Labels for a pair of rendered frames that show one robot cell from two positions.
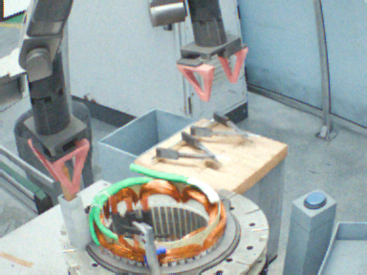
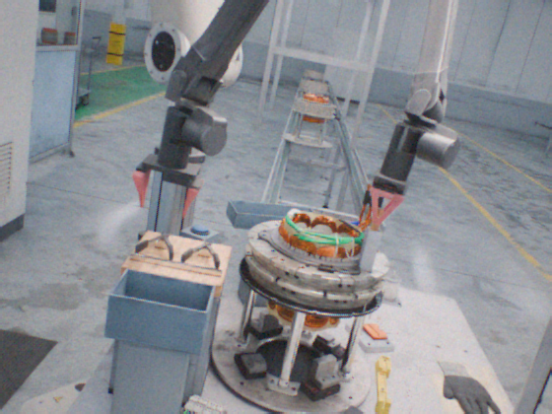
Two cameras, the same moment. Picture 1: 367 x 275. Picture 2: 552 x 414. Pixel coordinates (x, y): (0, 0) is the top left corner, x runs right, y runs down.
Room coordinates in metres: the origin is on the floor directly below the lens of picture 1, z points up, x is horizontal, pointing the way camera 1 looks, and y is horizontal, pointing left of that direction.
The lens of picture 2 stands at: (1.68, 0.81, 1.53)
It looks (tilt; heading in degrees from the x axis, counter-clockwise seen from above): 17 degrees down; 227
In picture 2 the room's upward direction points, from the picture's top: 12 degrees clockwise
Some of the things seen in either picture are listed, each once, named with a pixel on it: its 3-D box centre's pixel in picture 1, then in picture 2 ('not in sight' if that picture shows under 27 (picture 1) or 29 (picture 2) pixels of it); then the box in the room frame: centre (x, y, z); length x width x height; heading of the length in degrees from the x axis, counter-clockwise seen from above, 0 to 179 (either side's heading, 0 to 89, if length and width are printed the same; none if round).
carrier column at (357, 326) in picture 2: not in sight; (354, 335); (0.72, 0.15, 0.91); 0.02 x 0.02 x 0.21
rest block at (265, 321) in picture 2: not in sight; (265, 317); (0.80, -0.07, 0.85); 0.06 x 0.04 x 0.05; 2
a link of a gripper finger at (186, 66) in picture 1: (205, 73); (181, 193); (1.12, -0.05, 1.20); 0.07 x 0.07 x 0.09; 49
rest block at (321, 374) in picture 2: not in sight; (326, 372); (0.82, 0.17, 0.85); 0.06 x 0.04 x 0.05; 178
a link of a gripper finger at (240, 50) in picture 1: (225, 62); (153, 185); (1.16, -0.08, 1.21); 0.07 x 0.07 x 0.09; 49
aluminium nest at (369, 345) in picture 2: not in sight; (369, 336); (0.51, 0.05, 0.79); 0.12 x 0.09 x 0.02; 71
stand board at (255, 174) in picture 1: (215, 158); (180, 261); (1.09, -0.05, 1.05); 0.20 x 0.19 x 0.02; 49
